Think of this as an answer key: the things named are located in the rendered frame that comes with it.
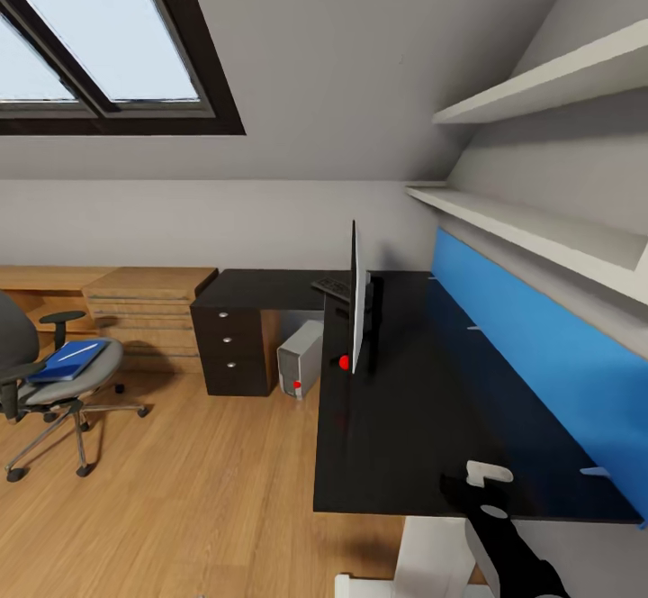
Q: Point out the desk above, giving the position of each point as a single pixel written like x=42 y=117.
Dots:
x=426 y=397

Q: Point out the swivel chair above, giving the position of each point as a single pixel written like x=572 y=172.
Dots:
x=19 y=350

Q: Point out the keyboard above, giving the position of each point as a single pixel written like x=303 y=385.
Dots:
x=341 y=290

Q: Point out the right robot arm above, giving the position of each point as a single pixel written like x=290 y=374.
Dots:
x=506 y=561

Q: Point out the monitor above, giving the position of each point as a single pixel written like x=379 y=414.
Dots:
x=360 y=278

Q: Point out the folder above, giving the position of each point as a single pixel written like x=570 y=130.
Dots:
x=68 y=361

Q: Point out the desktop computer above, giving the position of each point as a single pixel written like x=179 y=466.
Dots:
x=300 y=359

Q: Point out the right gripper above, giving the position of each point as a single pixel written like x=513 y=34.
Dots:
x=458 y=492

